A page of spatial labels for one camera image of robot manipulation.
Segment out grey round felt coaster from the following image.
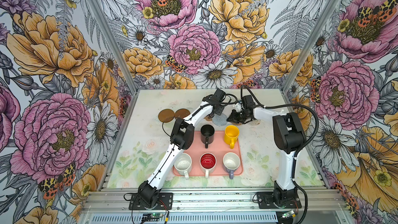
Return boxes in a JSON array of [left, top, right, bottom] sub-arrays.
[[212, 114, 228, 127]]

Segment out dark brown round coaster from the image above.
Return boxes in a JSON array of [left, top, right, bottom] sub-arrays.
[[174, 108, 190, 119]]

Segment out clear patterned round coaster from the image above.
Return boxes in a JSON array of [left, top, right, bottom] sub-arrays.
[[248, 120, 261, 126]]

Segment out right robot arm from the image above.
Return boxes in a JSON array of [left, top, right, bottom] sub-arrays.
[[227, 95, 307, 208]]

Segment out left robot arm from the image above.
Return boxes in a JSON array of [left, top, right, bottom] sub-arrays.
[[131, 89, 238, 208]]

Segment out yellow mug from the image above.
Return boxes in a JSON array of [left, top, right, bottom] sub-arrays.
[[223, 125, 239, 149]]

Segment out black mug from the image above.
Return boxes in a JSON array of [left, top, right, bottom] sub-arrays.
[[201, 124, 215, 149]]

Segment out pink silicone tray mat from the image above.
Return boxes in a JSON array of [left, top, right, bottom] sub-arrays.
[[184, 131, 244, 177]]

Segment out white lavender mug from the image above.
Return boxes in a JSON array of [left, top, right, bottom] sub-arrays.
[[222, 152, 240, 179]]

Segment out red inside mug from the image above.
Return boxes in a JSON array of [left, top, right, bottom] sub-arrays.
[[200, 153, 217, 178]]

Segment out white mug front left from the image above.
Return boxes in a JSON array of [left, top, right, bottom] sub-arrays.
[[174, 153, 192, 180]]

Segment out right circuit board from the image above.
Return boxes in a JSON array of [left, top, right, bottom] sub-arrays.
[[281, 210, 295, 218]]

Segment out circuit board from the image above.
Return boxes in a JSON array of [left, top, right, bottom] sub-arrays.
[[141, 213, 165, 224], [281, 210, 295, 218]]

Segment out left circuit board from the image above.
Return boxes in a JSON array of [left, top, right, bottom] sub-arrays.
[[141, 213, 165, 224]]

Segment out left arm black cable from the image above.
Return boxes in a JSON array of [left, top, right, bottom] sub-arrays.
[[122, 92, 240, 203]]

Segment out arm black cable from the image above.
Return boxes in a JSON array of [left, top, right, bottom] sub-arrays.
[[122, 92, 240, 203], [240, 84, 320, 224]]

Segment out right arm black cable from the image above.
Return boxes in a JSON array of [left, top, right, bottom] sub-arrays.
[[240, 84, 320, 224]]

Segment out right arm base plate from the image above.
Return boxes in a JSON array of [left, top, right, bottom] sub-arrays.
[[256, 192, 302, 209]]

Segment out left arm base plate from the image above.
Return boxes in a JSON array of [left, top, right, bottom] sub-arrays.
[[129, 193, 174, 211]]

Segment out aluminium front rail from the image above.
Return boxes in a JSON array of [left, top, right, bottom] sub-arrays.
[[82, 187, 347, 214]]

